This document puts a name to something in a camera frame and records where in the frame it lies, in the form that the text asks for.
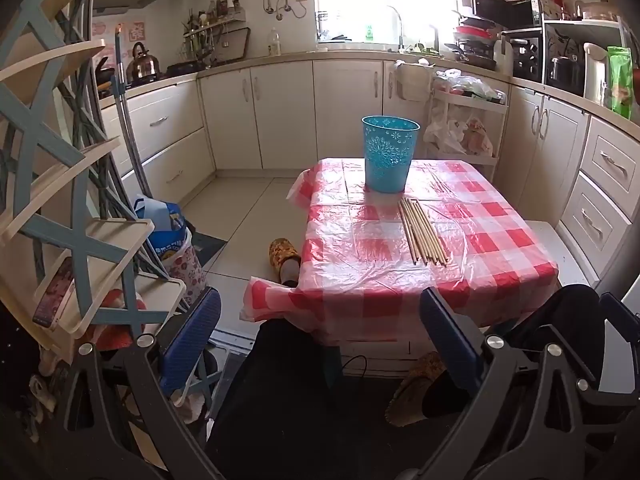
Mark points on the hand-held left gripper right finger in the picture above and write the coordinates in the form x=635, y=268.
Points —
x=450, y=340

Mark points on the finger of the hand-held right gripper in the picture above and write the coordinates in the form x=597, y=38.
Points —
x=620, y=310
x=600, y=395

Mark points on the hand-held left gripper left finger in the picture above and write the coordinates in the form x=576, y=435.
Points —
x=192, y=340

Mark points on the row of wooden chopsticks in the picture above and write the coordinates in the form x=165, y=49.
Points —
x=420, y=232

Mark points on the blue perforated plastic basket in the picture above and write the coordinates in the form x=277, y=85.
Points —
x=387, y=160

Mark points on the person's right leg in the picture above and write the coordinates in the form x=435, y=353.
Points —
x=555, y=310

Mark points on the yellow patterned slipper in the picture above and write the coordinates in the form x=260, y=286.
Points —
x=407, y=390
x=285, y=260

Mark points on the floral bag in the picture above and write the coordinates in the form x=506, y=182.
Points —
x=187, y=270

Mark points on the red cloth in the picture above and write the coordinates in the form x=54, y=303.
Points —
x=117, y=310

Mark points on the white bench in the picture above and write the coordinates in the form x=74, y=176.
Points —
x=550, y=250

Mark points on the dark door mat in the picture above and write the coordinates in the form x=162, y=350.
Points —
x=210, y=247

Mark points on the red white checkered tablecloth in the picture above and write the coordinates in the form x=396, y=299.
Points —
x=475, y=240

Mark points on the blue plastic bag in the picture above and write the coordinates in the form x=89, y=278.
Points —
x=167, y=225

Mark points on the phone with pink case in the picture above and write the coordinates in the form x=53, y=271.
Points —
x=52, y=295

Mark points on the cream and blue shelf rack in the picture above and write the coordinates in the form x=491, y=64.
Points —
x=75, y=240

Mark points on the pinkish plastic bag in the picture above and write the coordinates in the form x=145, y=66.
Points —
x=477, y=137

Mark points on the white plastic bag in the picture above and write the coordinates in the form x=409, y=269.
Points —
x=445, y=135

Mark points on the green packet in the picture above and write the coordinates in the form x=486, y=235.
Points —
x=620, y=85

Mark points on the white electric kettle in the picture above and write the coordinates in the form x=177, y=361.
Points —
x=595, y=75

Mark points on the white trolley cart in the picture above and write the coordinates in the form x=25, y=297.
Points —
x=470, y=101

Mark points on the black countertop appliance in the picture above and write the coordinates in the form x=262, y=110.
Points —
x=565, y=72

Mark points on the cream kitchen base cabinets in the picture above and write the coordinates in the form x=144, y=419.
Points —
x=280, y=110

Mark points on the clear plastic bag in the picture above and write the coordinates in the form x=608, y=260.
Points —
x=465, y=82

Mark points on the white hanging bin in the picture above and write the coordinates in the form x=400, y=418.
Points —
x=415, y=82

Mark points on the black toaster oven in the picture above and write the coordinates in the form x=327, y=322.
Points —
x=525, y=55

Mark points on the steel kettle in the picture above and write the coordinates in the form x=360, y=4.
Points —
x=142, y=65

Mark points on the stack of pans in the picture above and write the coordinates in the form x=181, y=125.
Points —
x=475, y=45

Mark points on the black tray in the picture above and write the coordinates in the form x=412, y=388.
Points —
x=235, y=45

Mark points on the clear plastic bottle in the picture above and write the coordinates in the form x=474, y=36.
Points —
x=274, y=45

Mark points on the chrome faucet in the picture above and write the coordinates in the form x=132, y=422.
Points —
x=400, y=25

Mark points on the black microwave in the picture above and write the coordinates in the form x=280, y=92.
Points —
x=490, y=7

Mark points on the wall spice rack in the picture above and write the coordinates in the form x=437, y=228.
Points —
x=215, y=22

